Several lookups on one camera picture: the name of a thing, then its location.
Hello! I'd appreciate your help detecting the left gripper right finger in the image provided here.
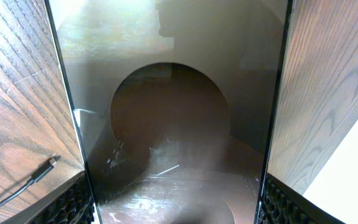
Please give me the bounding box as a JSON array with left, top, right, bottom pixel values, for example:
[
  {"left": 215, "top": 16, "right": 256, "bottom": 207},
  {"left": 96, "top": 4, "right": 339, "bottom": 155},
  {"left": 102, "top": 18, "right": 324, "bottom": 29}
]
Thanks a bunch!
[{"left": 255, "top": 174, "right": 343, "bottom": 224}]

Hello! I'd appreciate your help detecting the Galaxy S25 Ultra smartphone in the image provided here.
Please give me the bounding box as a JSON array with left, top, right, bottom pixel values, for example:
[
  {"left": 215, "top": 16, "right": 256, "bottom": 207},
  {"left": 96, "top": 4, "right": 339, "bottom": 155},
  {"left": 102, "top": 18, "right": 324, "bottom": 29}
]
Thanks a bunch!
[{"left": 45, "top": 0, "right": 293, "bottom": 223}]

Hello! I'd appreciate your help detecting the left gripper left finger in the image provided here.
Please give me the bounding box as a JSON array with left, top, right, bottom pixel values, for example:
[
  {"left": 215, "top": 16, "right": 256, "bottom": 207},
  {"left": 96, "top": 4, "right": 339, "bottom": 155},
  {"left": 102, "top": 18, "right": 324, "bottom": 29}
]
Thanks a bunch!
[{"left": 2, "top": 171, "right": 95, "bottom": 224}]

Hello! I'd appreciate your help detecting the black USB charging cable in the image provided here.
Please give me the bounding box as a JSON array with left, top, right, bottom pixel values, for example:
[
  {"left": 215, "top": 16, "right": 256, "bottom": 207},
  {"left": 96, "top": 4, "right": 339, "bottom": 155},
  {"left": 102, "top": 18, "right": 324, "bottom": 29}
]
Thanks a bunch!
[{"left": 0, "top": 156, "right": 58, "bottom": 222}]

